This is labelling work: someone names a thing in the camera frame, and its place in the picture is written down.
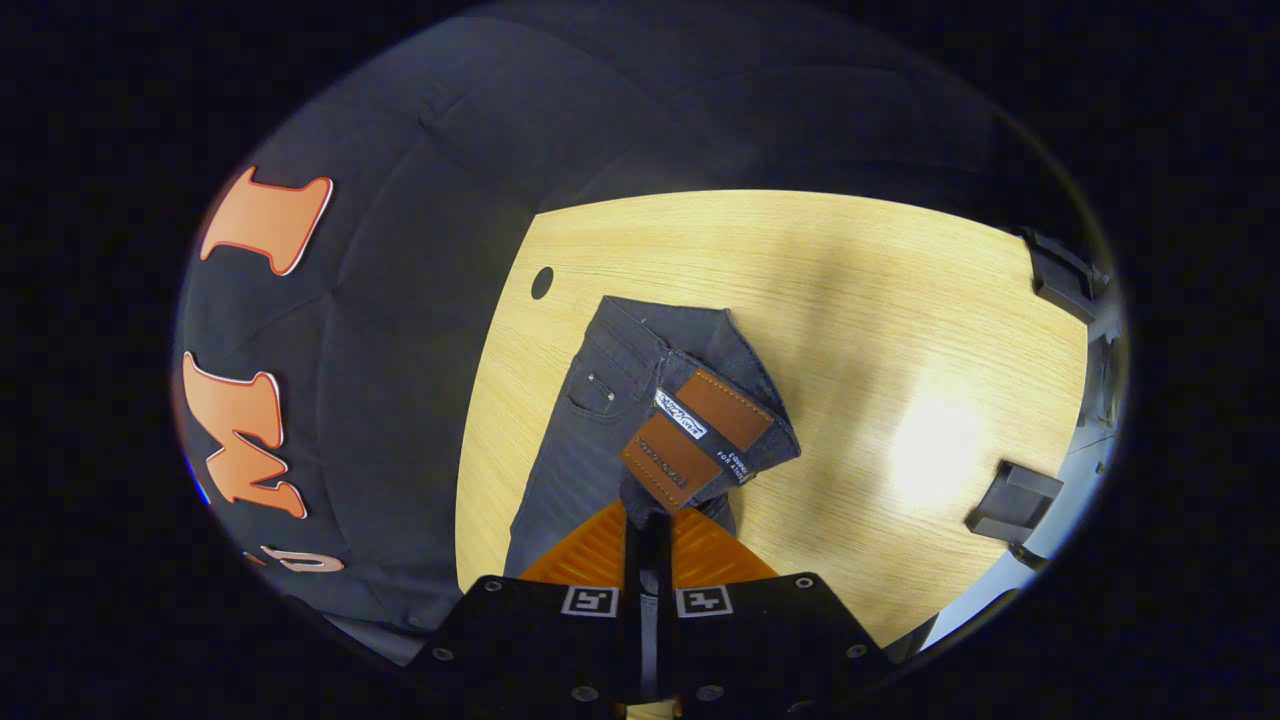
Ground black plastic block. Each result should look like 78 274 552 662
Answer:
1020 228 1109 323
965 460 1064 546

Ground dark grey jeans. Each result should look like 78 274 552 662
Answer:
503 295 802 701

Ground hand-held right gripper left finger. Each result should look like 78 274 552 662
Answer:
405 500 651 720

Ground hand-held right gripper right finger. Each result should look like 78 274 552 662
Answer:
655 505 896 720

